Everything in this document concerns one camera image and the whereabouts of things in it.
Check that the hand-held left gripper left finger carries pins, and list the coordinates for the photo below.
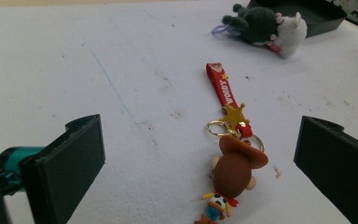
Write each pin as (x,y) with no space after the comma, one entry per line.
(65,168)

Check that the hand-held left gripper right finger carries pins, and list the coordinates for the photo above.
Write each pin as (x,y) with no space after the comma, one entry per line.
(338,165)

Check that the white foam mat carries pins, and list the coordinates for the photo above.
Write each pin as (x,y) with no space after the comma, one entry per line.
(105,62)

